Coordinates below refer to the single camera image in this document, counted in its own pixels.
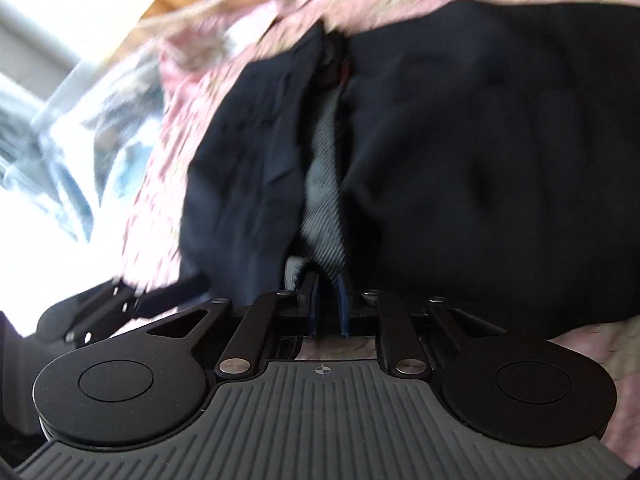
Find black pants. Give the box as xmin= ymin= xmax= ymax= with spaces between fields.
xmin=177 ymin=0 xmax=640 ymax=343

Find clear bubble wrap sheet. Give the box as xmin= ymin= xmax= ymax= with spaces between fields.
xmin=0 ymin=35 xmax=173 ymax=243

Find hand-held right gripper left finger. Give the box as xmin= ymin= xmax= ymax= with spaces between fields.
xmin=147 ymin=272 xmax=321 ymax=378

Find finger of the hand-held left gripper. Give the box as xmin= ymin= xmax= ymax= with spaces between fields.
xmin=67 ymin=272 xmax=208 ymax=343

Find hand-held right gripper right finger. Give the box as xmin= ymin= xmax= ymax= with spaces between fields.
xmin=337 ymin=275 xmax=506 ymax=378

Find pink bear print blanket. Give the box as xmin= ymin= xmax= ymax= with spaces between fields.
xmin=117 ymin=0 xmax=640 ymax=401

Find person's left forearm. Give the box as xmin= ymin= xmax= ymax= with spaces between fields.
xmin=0 ymin=312 xmax=48 ymax=438

